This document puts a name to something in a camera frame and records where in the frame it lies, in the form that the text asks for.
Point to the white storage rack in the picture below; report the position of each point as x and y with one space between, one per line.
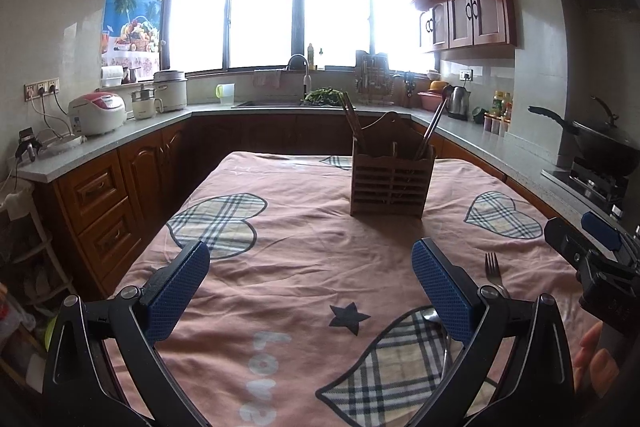
30 257

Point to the bottle on window sill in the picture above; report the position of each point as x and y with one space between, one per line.
311 57

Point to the black wok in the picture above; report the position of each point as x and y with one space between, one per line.
600 142

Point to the spice jars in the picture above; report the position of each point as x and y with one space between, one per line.
495 124

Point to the wall poster with fruit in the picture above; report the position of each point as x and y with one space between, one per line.
135 12

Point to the small white electric pot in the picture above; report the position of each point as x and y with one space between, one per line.
145 104

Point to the metal fork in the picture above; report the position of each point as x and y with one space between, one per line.
492 269

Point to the tall white rice cooker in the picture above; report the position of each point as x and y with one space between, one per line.
170 89

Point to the person's right hand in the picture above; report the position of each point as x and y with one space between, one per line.
597 362

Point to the green vegetables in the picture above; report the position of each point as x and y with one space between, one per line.
322 96

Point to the wall power sockets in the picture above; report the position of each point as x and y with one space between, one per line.
42 88

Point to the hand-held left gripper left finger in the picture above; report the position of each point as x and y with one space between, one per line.
180 287

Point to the metal spoon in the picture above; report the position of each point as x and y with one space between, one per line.
432 318

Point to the wooden slatted utensil holder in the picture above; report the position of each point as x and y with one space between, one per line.
390 192

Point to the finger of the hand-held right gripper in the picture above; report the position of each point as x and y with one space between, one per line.
565 244
600 229

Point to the brown wooden lower cabinets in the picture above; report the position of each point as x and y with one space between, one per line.
100 192

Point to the pink basin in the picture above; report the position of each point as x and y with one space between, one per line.
431 101

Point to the pink cloth with plaid hearts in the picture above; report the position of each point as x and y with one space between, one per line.
300 267

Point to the grey kitchen countertop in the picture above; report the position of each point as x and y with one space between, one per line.
150 119

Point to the dish rack with utensils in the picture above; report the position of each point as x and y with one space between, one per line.
375 77

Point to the steel electric kettle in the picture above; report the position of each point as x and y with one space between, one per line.
457 104

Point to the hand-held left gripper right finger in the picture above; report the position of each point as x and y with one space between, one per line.
442 287

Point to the gas stove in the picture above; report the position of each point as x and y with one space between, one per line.
590 184

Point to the metal chopstick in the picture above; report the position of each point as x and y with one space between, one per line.
425 142
429 146

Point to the chrome kitchen faucet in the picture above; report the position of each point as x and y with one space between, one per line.
306 77

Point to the pink rag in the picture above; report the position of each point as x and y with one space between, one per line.
266 78

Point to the pink and white rice cooker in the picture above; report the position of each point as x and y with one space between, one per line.
97 112

